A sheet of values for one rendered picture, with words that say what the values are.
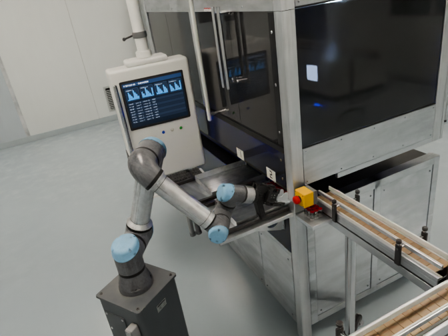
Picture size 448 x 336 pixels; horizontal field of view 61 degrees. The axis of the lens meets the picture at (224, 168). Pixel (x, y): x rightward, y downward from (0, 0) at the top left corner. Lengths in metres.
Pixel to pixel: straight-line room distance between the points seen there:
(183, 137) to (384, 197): 1.29
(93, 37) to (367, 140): 5.59
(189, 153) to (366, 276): 1.37
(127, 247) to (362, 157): 1.21
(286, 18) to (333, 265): 1.34
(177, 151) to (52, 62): 4.59
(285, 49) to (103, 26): 5.57
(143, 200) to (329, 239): 1.02
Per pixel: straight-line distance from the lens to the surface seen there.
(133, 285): 1.74
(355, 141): 1.97
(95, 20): 6.97
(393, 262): 1.65
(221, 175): 2.34
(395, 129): 2.16
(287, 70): 1.63
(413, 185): 2.44
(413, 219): 2.58
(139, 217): 1.70
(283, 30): 1.60
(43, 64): 6.94
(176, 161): 2.64
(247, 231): 1.81
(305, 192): 1.78
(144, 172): 1.43
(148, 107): 2.48
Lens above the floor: 1.93
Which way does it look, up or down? 26 degrees down
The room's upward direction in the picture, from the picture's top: 9 degrees counter-clockwise
